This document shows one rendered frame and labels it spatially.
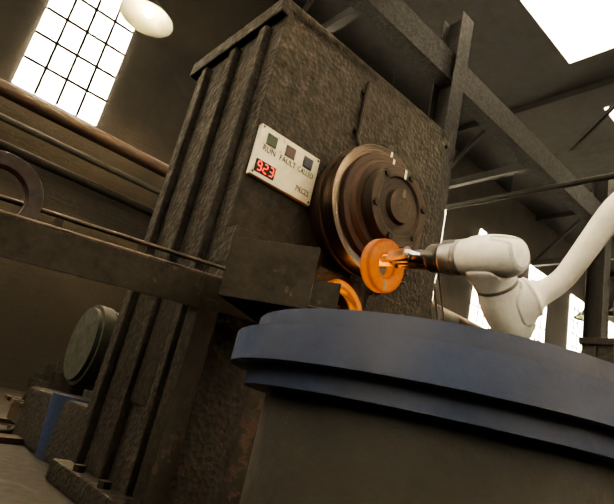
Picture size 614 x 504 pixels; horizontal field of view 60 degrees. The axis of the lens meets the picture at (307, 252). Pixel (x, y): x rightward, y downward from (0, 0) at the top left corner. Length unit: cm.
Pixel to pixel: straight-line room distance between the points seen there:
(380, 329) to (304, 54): 176
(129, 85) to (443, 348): 833
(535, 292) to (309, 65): 114
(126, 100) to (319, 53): 653
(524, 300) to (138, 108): 757
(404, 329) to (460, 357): 4
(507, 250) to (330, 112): 100
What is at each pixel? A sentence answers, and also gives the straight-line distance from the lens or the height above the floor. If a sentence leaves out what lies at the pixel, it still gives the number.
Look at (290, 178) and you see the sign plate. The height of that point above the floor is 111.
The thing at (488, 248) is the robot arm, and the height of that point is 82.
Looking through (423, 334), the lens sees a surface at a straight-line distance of 30.
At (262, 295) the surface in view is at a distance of 113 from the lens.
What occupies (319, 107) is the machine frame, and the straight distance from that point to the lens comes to 198.
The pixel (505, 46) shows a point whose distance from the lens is 1102.
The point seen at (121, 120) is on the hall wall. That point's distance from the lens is 830.
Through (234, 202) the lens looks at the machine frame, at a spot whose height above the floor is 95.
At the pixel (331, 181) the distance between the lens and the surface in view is 175.
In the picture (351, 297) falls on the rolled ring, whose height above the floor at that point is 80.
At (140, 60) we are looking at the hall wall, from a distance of 877.
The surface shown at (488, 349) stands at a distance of 30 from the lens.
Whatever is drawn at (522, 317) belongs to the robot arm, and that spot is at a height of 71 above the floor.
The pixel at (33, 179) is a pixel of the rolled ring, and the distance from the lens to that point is 130.
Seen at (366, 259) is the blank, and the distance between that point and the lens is 145.
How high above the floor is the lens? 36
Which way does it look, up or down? 18 degrees up
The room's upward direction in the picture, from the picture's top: 13 degrees clockwise
